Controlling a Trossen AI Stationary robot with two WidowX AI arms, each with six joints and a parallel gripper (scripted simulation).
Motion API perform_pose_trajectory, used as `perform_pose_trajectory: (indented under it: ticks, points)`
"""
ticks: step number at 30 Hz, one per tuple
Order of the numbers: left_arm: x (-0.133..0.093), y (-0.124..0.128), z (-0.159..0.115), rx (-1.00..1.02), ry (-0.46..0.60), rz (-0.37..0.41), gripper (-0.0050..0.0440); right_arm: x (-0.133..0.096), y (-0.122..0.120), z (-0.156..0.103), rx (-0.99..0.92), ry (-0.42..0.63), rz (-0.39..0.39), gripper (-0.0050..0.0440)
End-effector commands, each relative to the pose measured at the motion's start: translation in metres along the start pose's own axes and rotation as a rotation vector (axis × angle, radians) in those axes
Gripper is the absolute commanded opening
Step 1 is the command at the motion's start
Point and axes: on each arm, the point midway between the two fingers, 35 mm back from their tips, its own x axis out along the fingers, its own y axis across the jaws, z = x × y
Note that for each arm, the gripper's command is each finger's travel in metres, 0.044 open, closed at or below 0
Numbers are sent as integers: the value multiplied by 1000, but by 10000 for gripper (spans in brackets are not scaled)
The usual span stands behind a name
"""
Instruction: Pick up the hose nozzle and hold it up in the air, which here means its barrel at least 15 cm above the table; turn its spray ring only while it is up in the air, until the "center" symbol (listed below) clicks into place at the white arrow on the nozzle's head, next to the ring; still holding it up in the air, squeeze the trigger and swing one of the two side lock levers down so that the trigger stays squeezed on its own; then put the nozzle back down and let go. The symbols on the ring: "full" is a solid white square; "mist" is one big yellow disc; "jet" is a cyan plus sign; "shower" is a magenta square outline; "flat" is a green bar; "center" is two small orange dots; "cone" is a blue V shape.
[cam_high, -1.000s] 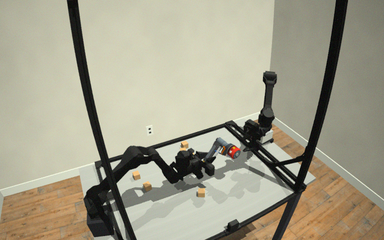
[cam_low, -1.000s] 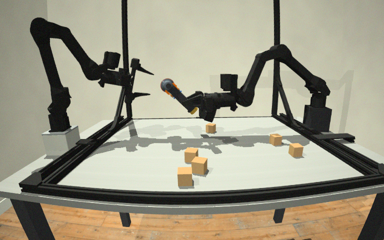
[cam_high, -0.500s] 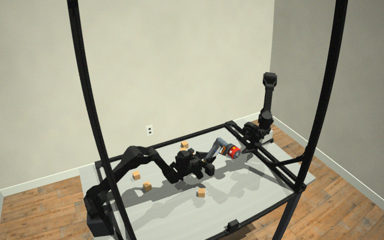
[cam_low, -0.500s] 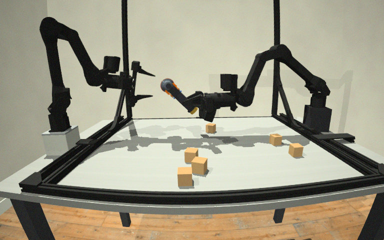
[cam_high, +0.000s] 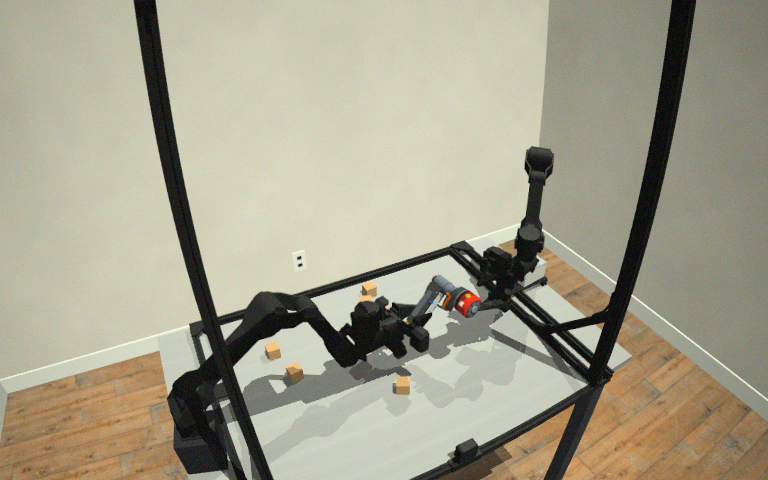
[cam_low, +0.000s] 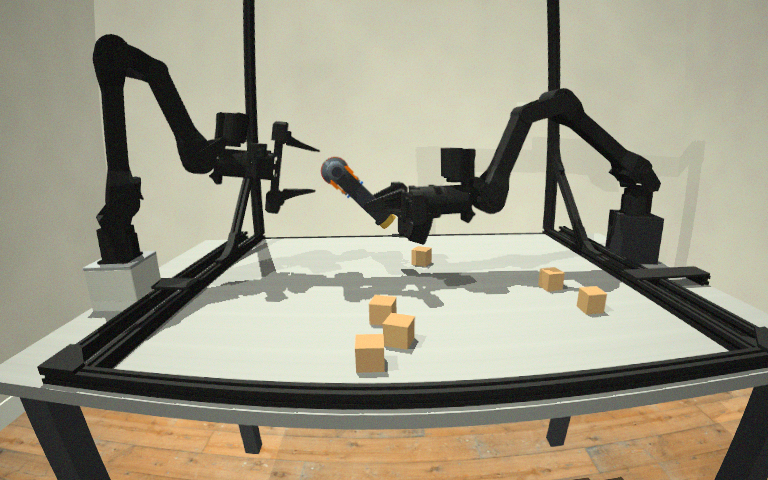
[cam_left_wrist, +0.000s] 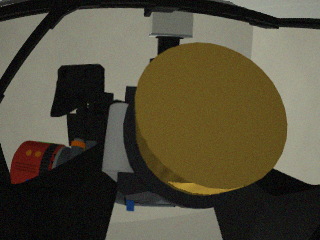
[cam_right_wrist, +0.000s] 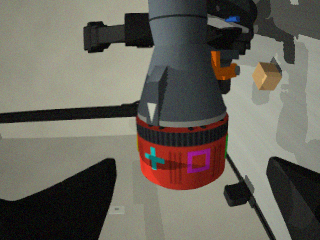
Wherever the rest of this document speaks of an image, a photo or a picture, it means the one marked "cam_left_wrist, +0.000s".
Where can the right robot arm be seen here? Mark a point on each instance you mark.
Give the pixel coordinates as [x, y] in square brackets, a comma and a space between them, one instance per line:
[106, 99]

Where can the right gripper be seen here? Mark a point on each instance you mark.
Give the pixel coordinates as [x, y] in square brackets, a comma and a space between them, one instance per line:
[71, 93]

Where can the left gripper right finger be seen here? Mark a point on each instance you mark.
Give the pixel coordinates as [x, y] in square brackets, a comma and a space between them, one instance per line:
[277, 207]

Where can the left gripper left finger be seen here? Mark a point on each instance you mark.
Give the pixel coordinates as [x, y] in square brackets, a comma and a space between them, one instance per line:
[73, 201]

